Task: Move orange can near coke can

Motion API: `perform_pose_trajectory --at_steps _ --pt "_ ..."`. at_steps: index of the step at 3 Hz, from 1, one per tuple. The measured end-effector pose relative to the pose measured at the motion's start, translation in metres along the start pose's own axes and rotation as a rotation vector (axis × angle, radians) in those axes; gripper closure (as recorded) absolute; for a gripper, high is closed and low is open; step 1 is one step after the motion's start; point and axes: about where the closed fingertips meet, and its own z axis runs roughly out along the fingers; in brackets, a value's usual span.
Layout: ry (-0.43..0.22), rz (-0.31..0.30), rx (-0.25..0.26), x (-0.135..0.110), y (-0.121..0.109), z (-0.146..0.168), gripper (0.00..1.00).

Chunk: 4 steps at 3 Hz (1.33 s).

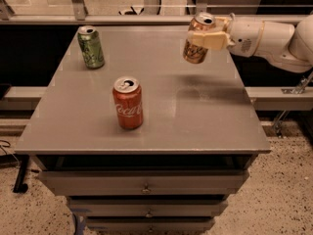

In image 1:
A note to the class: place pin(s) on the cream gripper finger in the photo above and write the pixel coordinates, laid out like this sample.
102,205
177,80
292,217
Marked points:
222,23
209,40

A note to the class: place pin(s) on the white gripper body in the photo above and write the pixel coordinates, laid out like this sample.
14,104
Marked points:
243,38

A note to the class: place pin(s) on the orange soda can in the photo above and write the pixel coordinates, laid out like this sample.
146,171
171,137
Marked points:
194,51

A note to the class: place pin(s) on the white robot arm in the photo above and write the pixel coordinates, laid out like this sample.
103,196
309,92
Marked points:
285,46

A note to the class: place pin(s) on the red coke can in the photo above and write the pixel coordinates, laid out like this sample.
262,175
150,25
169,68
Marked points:
127,96

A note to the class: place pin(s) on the green soda can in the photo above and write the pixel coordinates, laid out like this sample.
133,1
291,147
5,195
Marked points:
90,46

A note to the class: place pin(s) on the grey drawer cabinet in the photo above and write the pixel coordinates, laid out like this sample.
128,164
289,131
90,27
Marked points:
175,171

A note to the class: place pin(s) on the black table leg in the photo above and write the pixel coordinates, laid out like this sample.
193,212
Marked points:
20,186

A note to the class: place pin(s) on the metal railing frame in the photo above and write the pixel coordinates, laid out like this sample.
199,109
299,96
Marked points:
145,11

